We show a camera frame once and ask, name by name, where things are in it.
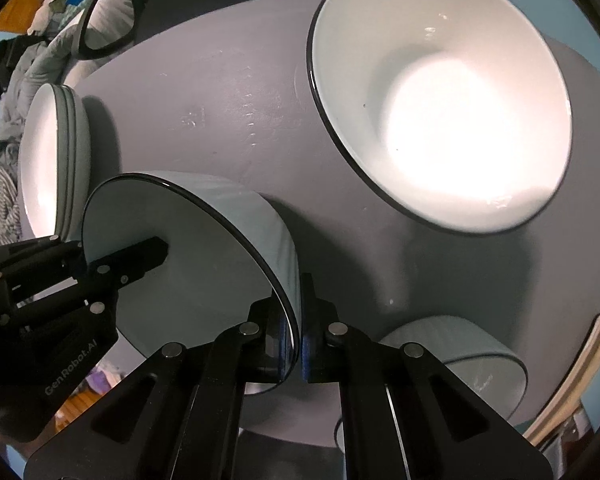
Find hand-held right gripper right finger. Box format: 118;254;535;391
300;274;552;480

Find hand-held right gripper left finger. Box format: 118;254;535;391
24;296;301;480

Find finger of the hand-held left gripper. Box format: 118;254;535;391
0;235;87;282
86;236;169;289

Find white bowl black rim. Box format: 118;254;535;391
306;0;573;235
380;315;527;426
81;171;301;396

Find striped cloth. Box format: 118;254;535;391
0;164;24;242

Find grey duvet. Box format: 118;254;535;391
0;24;87;147

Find black bag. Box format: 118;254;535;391
0;37;46;102

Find pile of grey clothes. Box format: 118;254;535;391
27;0;74;37

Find wooden planks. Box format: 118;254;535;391
522;310;600;450

